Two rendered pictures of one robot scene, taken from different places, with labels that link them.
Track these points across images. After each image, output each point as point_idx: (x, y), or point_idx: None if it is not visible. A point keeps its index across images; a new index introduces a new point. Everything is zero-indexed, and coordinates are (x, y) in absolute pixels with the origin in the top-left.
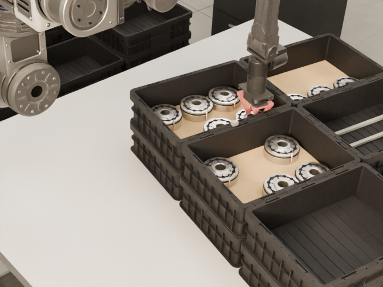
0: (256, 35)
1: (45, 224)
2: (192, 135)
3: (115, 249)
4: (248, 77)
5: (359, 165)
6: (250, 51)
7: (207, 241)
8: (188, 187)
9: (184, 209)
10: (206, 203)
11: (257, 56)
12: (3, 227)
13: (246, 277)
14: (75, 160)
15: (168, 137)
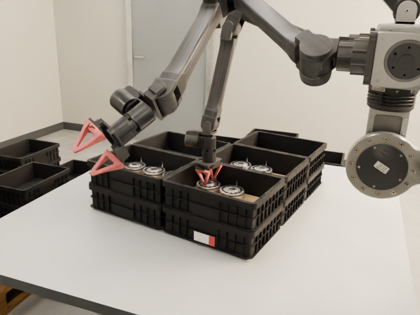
0: (218, 115)
1: (365, 269)
2: (273, 176)
3: (342, 238)
4: (213, 152)
5: (237, 143)
6: (211, 133)
7: (294, 214)
8: (289, 198)
9: (284, 222)
10: (295, 190)
11: (214, 132)
12: (395, 285)
13: (305, 197)
14: (293, 283)
15: (281, 185)
